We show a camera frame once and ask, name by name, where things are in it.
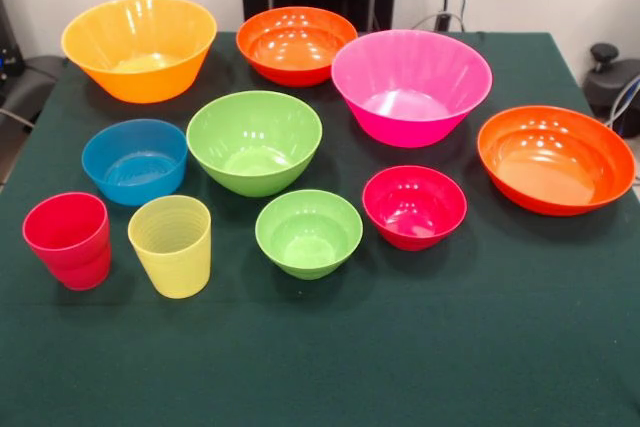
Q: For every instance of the small green bowl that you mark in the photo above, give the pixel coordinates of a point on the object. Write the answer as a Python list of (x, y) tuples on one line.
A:
[(307, 247)]

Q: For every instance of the small red bowl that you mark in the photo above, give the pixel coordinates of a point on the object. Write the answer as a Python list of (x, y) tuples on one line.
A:
[(412, 217)]

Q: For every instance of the large green bowl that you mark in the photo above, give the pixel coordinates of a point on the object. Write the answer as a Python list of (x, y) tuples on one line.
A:
[(250, 157)]

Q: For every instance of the large pink bowl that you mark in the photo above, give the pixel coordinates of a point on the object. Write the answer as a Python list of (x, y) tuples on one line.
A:
[(410, 117)]

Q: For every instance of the orange shallow bowl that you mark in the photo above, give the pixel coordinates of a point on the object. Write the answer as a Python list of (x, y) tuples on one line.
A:
[(550, 172), (295, 49)]

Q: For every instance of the yellow cup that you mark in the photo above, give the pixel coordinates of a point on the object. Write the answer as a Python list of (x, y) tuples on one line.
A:
[(172, 257)]

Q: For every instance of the blue bowl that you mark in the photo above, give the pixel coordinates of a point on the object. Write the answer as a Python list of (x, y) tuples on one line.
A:
[(135, 177)]

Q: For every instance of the dark green tablecloth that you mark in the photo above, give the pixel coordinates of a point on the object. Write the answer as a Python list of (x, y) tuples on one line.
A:
[(350, 372)]

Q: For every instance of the black plug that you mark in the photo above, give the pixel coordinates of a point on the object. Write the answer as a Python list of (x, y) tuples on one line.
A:
[(443, 21)]

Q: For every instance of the large yellow-orange bowl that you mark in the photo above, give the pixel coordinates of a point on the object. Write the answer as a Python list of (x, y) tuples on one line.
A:
[(140, 82)]

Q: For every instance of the red cup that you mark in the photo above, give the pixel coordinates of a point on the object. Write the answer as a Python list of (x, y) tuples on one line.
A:
[(65, 227), (82, 277)]

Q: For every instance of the black round base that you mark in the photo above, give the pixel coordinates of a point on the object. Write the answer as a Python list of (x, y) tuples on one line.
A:
[(607, 89)]

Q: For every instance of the dark grey seat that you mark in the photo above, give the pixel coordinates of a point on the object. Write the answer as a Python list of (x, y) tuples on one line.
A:
[(30, 87)]

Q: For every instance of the black knob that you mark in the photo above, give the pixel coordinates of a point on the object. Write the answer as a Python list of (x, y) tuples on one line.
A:
[(604, 54)]

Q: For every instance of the black equipment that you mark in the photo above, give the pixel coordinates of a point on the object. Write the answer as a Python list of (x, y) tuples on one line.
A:
[(9, 47)]

